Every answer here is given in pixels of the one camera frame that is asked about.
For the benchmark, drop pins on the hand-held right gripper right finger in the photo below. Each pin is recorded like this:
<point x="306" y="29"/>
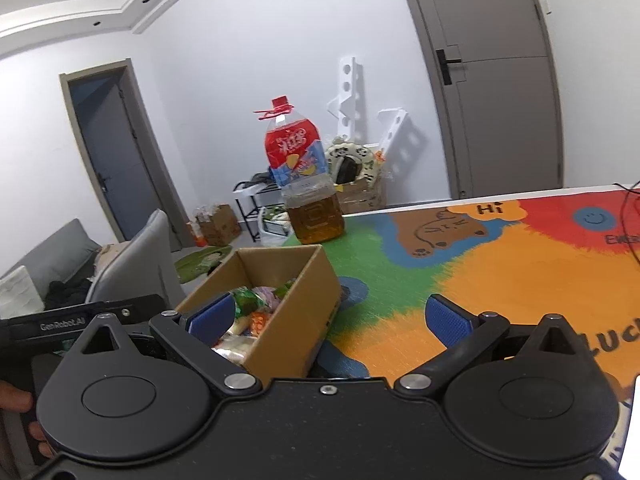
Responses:
<point x="447" y="322"/>

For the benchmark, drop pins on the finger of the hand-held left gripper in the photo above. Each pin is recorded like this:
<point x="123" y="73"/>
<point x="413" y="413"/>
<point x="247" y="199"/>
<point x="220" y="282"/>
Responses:
<point x="135" y="305"/>

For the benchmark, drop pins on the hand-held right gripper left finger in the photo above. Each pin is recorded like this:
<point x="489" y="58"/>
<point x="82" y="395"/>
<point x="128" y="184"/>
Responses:
<point x="210" y="317"/>

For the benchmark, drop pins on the long purple snack packet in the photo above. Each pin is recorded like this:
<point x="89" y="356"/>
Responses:
<point x="234" y="347"/>

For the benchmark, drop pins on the bright green snack packet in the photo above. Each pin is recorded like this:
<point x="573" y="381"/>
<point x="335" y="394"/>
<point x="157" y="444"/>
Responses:
<point x="246" y="300"/>

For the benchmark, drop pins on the pink snack packet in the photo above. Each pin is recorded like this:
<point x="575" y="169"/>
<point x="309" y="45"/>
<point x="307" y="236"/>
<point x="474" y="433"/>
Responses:
<point x="260" y="322"/>

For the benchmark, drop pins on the small purple snack packet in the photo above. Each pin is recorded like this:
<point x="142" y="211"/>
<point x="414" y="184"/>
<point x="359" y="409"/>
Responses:
<point x="269" y="297"/>

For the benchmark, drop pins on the green white cracker packet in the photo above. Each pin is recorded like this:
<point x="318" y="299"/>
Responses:
<point x="283" y="290"/>

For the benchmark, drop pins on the brown cardboard box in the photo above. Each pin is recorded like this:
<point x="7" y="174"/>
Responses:
<point x="295" y="320"/>

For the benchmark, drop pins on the person's left hand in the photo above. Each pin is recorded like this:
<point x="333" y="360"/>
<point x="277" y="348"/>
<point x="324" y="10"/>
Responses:
<point x="15" y="397"/>

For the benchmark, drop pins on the grey chair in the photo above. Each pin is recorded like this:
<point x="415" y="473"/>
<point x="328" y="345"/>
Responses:
<point x="135" y="260"/>

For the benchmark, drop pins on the dark clothes pile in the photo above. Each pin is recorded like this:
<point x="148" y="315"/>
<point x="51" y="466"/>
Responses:
<point x="70" y="292"/>

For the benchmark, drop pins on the white pillow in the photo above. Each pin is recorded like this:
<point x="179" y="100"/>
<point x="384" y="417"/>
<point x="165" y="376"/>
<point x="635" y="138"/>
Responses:
<point x="20" y="292"/>

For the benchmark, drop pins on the green round rug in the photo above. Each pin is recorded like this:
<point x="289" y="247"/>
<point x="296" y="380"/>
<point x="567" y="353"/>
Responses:
<point x="200" y="262"/>

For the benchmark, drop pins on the colourful printed table mat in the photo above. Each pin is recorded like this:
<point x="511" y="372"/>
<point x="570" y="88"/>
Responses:
<point x="500" y="280"/>

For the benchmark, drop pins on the grey sofa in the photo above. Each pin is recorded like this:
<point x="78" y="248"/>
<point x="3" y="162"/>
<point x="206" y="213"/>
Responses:
<point x="55" y="255"/>

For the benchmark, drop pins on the small floor cardboard box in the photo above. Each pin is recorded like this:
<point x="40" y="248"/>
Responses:
<point x="217" y="225"/>

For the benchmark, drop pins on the black shoe rack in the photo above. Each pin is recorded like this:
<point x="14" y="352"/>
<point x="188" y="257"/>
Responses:
<point x="247" y="195"/>

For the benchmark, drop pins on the blue door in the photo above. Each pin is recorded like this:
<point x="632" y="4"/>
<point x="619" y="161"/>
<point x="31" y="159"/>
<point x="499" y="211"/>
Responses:
<point x="115" y="160"/>

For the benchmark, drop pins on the printed cardboard box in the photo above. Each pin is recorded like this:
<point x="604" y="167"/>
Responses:
<point x="362" y="199"/>

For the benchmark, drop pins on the large cooking oil bottle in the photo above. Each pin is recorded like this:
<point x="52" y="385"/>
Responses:
<point x="305" y="180"/>

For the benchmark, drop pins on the short white perforated rack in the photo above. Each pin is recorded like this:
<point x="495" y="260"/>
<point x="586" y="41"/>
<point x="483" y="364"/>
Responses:
<point x="392" y="135"/>

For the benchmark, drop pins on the white smartphone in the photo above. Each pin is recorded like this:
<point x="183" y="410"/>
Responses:
<point x="631" y="425"/>

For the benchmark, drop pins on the grey door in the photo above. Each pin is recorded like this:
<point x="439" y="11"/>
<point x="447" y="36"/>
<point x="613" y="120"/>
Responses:
<point x="495" y="85"/>

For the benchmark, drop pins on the tall white perforated rack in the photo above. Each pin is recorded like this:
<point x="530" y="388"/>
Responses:
<point x="349" y="97"/>

